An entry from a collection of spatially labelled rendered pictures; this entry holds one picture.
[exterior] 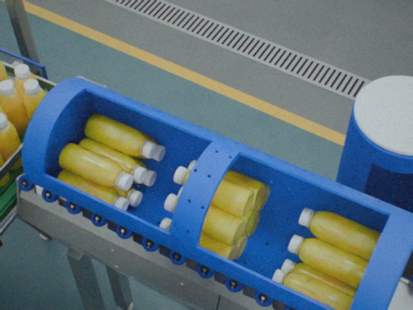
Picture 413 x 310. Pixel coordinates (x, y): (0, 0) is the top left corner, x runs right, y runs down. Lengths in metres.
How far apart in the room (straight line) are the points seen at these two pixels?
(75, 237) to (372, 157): 0.79
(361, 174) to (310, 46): 1.71
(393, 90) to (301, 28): 1.76
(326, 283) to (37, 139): 0.72
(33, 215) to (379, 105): 0.96
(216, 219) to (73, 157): 0.38
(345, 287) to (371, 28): 2.31
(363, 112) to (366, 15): 1.95
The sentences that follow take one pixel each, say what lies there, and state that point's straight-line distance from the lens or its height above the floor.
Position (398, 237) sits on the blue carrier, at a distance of 1.39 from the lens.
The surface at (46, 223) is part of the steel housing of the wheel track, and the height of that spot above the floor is 0.86.
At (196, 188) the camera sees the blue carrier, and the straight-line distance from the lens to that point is 1.43.
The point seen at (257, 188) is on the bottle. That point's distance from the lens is 1.54.
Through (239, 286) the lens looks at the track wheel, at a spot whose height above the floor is 0.97.
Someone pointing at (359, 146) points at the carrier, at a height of 0.97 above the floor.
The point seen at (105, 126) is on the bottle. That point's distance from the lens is 1.67.
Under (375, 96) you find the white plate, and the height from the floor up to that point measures 1.04.
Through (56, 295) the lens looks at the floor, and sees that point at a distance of 2.73.
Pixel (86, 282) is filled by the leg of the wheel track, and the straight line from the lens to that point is 2.18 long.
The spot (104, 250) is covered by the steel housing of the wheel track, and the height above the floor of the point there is 0.87.
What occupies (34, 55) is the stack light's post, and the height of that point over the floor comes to 0.85.
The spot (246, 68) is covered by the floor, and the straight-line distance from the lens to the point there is 3.40.
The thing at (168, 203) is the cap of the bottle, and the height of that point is 1.11.
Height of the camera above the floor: 2.38
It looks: 51 degrees down
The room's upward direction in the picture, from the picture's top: 1 degrees counter-clockwise
